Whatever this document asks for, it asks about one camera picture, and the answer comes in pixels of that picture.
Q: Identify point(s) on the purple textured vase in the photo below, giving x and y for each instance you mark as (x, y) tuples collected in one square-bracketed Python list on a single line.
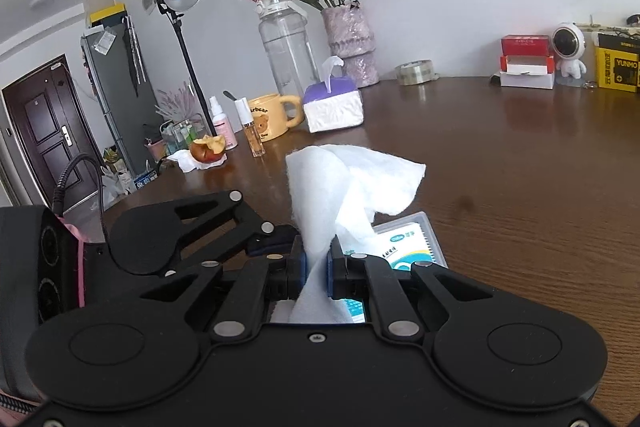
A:
[(350, 42)]

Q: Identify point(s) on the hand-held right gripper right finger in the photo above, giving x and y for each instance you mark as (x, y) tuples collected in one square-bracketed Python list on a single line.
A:
[(331, 267)]

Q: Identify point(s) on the purple artificial plant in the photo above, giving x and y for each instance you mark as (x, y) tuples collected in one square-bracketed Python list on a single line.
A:
[(175, 102)]

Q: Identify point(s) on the pink spray bottle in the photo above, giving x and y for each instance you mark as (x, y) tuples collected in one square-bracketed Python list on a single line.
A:
[(225, 129)]

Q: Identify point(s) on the red and white box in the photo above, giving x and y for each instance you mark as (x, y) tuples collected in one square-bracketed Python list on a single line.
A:
[(505, 64)]

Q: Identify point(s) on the half-eaten red apple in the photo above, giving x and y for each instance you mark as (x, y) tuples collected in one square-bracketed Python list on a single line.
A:
[(202, 152)]

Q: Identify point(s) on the crumpled white tissue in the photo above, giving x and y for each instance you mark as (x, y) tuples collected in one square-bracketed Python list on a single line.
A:
[(182, 164)]

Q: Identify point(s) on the white astronaut figurine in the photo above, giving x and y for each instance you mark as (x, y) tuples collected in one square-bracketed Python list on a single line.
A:
[(570, 42)]

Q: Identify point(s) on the grey refrigerator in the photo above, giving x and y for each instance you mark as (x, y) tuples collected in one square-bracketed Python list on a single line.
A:
[(115, 82)]

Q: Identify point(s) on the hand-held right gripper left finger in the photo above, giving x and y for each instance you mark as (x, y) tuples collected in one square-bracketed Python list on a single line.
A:
[(301, 267)]

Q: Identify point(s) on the large clear water bottle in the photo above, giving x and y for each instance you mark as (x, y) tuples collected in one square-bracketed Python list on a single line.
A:
[(287, 52)]

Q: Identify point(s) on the round ceiling lamp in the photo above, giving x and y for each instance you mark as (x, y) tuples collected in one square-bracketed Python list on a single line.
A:
[(42, 2)]

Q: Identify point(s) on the clear tape roll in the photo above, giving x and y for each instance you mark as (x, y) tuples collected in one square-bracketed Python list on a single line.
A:
[(402, 74)]

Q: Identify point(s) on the clear floss pick box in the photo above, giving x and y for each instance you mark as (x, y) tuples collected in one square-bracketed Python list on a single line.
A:
[(405, 242)]

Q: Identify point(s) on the yellow and black box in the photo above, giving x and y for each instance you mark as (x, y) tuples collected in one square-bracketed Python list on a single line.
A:
[(617, 72)]

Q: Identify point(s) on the flat red box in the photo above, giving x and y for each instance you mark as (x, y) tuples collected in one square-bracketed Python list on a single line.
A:
[(525, 44)]

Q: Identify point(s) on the flat white box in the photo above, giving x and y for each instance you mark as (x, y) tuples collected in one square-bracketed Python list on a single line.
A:
[(525, 81)]

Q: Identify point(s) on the blue and white carton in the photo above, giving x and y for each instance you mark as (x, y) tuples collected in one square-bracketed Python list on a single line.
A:
[(146, 180)]

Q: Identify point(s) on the purple tissue pack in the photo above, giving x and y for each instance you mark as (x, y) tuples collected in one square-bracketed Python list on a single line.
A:
[(332, 112)]

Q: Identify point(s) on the white plastic bag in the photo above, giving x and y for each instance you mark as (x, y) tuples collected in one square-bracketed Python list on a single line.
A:
[(117, 182)]

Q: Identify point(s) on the white cleaning cloth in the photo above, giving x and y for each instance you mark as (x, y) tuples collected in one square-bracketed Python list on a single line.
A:
[(325, 187)]

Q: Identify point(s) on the dark brown door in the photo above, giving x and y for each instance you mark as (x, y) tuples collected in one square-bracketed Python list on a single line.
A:
[(45, 117)]

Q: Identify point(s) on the small clear perfume bottle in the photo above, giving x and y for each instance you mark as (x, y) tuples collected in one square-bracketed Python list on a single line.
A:
[(254, 137)]

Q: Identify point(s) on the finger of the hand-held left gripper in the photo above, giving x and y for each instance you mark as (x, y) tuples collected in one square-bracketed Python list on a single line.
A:
[(250, 212)]

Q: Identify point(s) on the yellow bear mug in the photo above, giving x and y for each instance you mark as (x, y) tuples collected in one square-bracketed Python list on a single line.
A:
[(272, 117)]

